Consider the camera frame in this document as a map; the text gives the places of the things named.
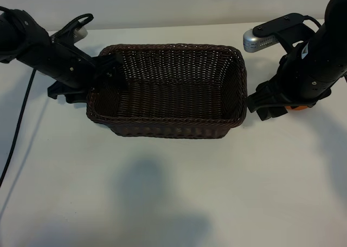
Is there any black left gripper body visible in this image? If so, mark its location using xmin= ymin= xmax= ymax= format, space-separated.
xmin=40 ymin=42 xmax=97 ymax=95

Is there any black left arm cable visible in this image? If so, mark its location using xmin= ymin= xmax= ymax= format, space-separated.
xmin=0 ymin=13 xmax=94 ymax=188

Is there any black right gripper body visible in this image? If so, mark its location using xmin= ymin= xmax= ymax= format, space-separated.
xmin=271 ymin=42 xmax=332 ymax=108

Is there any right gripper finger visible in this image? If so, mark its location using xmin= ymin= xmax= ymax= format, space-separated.
xmin=248 ymin=81 xmax=288 ymax=121

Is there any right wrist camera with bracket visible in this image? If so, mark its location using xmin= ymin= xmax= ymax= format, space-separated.
xmin=242 ymin=12 xmax=317 ymax=53

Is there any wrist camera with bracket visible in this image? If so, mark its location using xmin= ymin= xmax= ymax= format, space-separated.
xmin=50 ymin=16 xmax=89 ymax=46
xmin=242 ymin=12 xmax=317 ymax=53

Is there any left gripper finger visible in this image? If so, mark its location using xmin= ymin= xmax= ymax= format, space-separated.
xmin=47 ymin=82 xmax=88 ymax=105
xmin=94 ymin=54 xmax=127 ymax=89

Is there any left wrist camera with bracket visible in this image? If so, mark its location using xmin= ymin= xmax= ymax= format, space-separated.
xmin=50 ymin=16 xmax=89 ymax=46

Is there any dark brown wicker basket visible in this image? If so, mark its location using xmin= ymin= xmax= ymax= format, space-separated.
xmin=86 ymin=43 xmax=249 ymax=139

